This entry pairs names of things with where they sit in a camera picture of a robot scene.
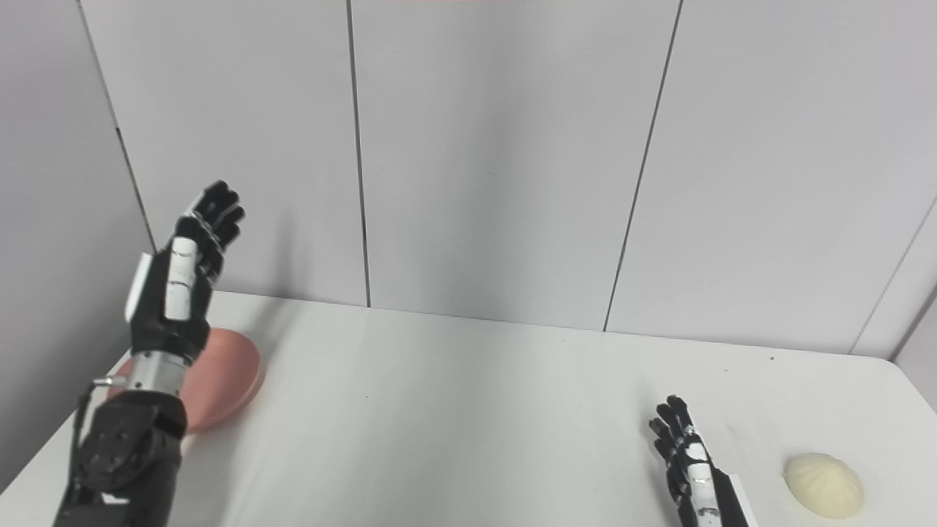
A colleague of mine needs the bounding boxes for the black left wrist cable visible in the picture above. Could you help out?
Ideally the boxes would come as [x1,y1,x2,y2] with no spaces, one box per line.
[67,375,127,506]

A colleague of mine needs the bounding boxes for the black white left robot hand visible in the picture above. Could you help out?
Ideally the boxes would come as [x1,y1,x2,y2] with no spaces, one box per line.
[124,180,246,367]

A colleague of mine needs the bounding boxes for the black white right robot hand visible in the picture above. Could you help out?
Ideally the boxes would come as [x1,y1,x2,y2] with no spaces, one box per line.
[648,395,758,527]

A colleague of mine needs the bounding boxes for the pink round plate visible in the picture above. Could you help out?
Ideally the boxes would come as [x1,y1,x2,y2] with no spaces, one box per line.
[106,327,264,434]

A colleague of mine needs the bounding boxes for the cream steamed bun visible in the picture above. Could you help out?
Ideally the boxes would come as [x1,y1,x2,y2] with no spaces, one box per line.
[783,452,865,520]

